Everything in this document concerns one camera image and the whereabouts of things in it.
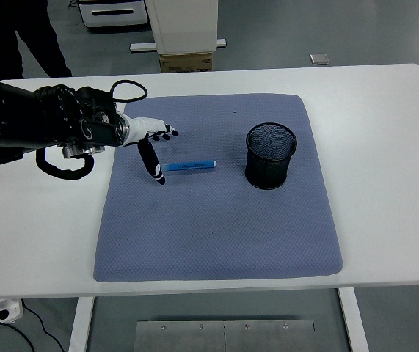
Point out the black mesh pen holder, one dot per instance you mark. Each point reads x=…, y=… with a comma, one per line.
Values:
x=268, y=176

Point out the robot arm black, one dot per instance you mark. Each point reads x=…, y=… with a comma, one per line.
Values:
x=29, y=117

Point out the white power strip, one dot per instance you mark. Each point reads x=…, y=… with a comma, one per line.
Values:
x=11, y=309

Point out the blue-grey textured mat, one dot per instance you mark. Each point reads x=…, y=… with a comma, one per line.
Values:
x=213, y=227

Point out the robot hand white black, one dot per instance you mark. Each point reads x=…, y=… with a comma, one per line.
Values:
x=139, y=128

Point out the white cabinet panel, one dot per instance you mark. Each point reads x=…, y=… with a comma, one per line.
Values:
x=183, y=25

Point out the grey metal plate with screws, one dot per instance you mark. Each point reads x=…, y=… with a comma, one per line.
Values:
x=180, y=337

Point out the white table leg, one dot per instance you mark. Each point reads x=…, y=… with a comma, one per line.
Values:
x=80, y=326
x=352, y=322

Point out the small grey floor plate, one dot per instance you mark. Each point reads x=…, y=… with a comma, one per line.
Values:
x=320, y=59

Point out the blue marker pen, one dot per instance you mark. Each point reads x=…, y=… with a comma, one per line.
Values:
x=194, y=165

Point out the white unit with black slot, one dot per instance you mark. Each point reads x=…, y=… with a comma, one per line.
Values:
x=113, y=20

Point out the white floor foot bar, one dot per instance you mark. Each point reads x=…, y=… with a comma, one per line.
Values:
x=143, y=47

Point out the cardboard box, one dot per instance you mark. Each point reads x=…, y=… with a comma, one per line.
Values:
x=185, y=63

